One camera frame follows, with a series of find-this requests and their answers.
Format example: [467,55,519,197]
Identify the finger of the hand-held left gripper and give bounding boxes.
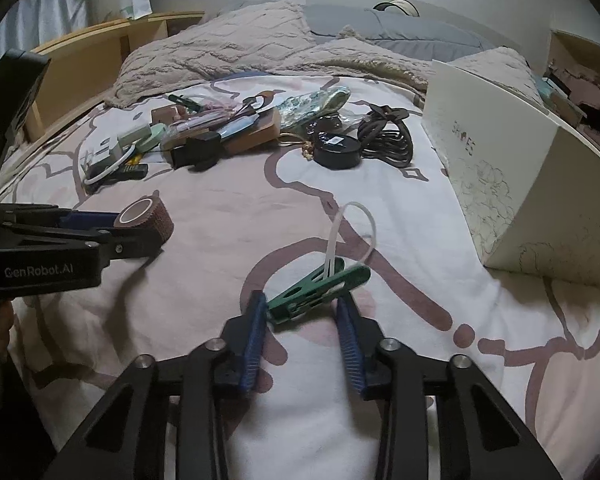
[0,225,162,265]
[0,203,121,233]

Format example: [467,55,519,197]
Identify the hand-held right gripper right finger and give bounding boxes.
[332,292,563,480]

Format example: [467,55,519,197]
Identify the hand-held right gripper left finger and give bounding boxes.
[55,290,281,480]

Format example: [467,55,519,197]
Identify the brown tape roll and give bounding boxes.
[116,198,175,253]

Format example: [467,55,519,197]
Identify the green clothespin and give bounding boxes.
[265,265,372,332]

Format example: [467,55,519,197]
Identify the white zip tie loop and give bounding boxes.
[324,201,378,281]

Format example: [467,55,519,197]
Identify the white cardboard box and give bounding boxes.
[421,59,600,281]

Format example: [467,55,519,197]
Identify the clear packet pink items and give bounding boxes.
[160,105,241,148]

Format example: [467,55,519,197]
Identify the yellow black small pack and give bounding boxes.
[111,162,148,181]

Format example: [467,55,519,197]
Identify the white grey plug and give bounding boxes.
[82,137,126,173]

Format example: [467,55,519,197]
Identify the sage green charger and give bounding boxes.
[115,122,168,153]

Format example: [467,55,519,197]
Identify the printed bedsheet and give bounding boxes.
[0,75,600,480]

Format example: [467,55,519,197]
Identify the black power adapter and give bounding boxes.
[169,132,223,172]

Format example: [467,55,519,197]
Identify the small brown wooden box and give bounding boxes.
[150,106,181,126]

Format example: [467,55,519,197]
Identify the dark marker pen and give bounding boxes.
[167,93,203,111]

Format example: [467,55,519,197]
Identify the brown cardboard piece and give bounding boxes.
[222,110,283,156]

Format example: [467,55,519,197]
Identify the black round disc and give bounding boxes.
[312,132,363,167]

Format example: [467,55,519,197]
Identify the beige fuzzy blanket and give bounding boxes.
[102,0,331,111]

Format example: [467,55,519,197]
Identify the pale curtain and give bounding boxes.
[0,0,93,53]

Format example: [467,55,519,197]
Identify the green patterned pouch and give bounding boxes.
[275,85,351,128]

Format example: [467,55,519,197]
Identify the teal packet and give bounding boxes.
[537,80,561,106]

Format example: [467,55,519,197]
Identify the grey pillow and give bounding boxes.
[302,2,498,53]

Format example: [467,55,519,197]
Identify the beige black cap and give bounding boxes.
[372,0,421,17]

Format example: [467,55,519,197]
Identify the wooden wardrobe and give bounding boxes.
[549,29,600,133]

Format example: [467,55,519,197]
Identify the white charging cable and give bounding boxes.
[82,142,136,188]

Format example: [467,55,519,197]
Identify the wooden bed frame shelf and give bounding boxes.
[22,10,206,146]

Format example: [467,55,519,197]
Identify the black handled scissors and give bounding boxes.
[232,91,276,121]

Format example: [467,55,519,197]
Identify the wooden bead bracelet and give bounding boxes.
[280,137,317,163]

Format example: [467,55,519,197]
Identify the black cable bundle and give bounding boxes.
[355,104,415,168]

